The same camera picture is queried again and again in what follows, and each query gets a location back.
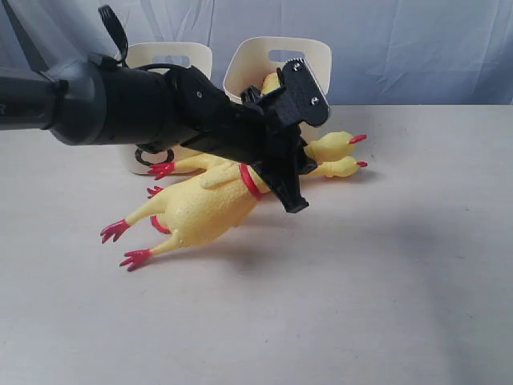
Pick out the yellow rubber chicken front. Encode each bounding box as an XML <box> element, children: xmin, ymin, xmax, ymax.
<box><xmin>99</xmin><ymin>131</ymin><xmax>368</xmax><ymax>272</ymax></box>

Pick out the yellow rubber chicken rear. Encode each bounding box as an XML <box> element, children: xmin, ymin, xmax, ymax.
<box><xmin>147</xmin><ymin>154</ymin><xmax>367</xmax><ymax>180</ymax></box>

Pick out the cream bin marked O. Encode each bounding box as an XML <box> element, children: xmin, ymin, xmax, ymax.
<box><xmin>119</xmin><ymin>42</ymin><xmax>212</xmax><ymax>176</ymax></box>

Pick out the yellow rubber chicken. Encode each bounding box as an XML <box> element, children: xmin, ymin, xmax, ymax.
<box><xmin>147</xmin><ymin>154</ymin><xmax>367</xmax><ymax>180</ymax></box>
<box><xmin>99</xmin><ymin>131</ymin><xmax>368</xmax><ymax>272</ymax></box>

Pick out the cream bin marked X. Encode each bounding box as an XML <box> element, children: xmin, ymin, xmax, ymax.
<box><xmin>223</xmin><ymin>36</ymin><xmax>332</xmax><ymax>126</ymax></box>

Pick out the headless yellow rubber chicken body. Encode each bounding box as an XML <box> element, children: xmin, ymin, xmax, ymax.
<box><xmin>261</xmin><ymin>72</ymin><xmax>281</xmax><ymax>95</ymax></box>

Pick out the blue backdrop cloth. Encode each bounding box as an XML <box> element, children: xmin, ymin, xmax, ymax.
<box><xmin>0</xmin><ymin>0</ymin><xmax>513</xmax><ymax>107</ymax></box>

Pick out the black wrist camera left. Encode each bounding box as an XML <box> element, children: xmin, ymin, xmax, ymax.
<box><xmin>257</xmin><ymin>58</ymin><xmax>330</xmax><ymax>127</ymax></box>

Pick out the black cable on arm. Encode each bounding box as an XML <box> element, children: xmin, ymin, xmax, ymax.
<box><xmin>98</xmin><ymin>4</ymin><xmax>177</xmax><ymax>77</ymax></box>

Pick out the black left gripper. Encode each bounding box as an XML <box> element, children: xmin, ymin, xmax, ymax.
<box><xmin>160</xmin><ymin>66</ymin><xmax>317</xmax><ymax>213</ymax></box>

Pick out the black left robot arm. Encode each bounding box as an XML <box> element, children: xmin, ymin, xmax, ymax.
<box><xmin>1</xmin><ymin>55</ymin><xmax>329</xmax><ymax>213</ymax></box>

